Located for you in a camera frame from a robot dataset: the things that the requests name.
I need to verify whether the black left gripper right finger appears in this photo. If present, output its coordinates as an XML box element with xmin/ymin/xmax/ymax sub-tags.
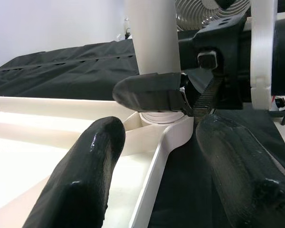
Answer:
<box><xmin>195</xmin><ymin>114</ymin><xmax>285</xmax><ymax>228</ymax></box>

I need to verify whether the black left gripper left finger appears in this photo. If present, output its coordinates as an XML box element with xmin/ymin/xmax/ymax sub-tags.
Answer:
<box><xmin>23</xmin><ymin>116</ymin><xmax>126</xmax><ymax>228</ymax></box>

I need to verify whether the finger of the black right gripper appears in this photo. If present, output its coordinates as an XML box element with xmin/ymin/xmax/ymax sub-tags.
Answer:
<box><xmin>112</xmin><ymin>72</ymin><xmax>188</xmax><ymax>114</ymax></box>

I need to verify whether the white plastic table leg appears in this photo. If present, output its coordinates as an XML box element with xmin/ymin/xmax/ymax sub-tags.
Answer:
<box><xmin>124</xmin><ymin>0</ymin><xmax>185</xmax><ymax>125</ymax></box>

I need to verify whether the white plastic children table top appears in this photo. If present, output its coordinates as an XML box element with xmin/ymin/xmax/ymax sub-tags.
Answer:
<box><xmin>0</xmin><ymin>95</ymin><xmax>194</xmax><ymax>228</ymax></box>

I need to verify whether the white fan head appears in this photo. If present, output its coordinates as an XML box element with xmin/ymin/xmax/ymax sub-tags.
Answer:
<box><xmin>174</xmin><ymin>0</ymin><xmax>251</xmax><ymax>31</ymax></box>

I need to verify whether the black tablecloth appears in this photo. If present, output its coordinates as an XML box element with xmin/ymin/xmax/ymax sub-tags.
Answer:
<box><xmin>0</xmin><ymin>39</ymin><xmax>285</xmax><ymax>228</ymax></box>

